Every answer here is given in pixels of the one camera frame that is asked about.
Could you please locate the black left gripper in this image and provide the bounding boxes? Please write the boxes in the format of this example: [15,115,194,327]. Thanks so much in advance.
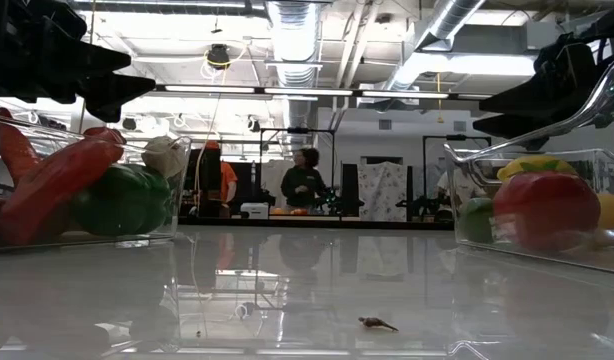
[0,0,157,124]

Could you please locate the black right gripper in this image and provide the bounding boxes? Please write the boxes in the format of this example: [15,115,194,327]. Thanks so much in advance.
[472,2,614,140]

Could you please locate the yellow lemon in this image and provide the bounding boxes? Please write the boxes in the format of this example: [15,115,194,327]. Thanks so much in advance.
[496,154,578,184]

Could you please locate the red tomato with green top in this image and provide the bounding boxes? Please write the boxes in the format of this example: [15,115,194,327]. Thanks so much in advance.
[492,172,602,252]

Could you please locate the white garlic bulb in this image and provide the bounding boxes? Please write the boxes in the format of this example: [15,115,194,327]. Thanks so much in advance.
[140,135,188,180]

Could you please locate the orange carrot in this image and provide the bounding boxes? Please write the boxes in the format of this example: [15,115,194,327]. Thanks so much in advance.
[0,107,41,186]

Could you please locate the bright red chili pepper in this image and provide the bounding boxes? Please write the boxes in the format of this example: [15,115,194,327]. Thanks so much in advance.
[0,127,127,246]

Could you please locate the green lime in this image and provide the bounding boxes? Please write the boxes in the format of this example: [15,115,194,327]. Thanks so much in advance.
[459,197,496,244]

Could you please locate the green bell pepper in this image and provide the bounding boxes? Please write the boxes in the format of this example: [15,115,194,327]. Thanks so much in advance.
[71,164,172,237]

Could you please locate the person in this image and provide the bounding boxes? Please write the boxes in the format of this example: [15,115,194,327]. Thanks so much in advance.
[280,147,329,212]
[435,171,482,217]
[205,141,239,214]

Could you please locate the clear plastic bin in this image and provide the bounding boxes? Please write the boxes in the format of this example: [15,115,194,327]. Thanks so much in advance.
[444,49,614,277]
[0,112,193,252]

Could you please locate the patterned white cloth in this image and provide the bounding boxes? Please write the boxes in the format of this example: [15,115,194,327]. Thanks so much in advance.
[357,162,408,222]

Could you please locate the white box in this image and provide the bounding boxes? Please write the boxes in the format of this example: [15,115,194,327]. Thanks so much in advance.
[240,202,270,220]

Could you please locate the black background table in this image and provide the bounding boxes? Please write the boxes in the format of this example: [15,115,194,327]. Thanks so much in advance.
[179,214,456,232]

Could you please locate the small brown stem piece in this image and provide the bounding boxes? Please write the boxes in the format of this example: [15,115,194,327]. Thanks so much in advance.
[357,316,400,333]

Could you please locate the black stand frame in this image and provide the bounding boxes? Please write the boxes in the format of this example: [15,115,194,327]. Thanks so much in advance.
[259,126,337,212]
[422,133,492,201]

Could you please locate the black ceiling camera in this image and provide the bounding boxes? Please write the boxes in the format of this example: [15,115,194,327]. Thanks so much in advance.
[206,43,232,70]

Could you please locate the silver ventilation duct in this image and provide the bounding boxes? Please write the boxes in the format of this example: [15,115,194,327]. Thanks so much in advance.
[265,0,322,132]
[385,0,487,92]

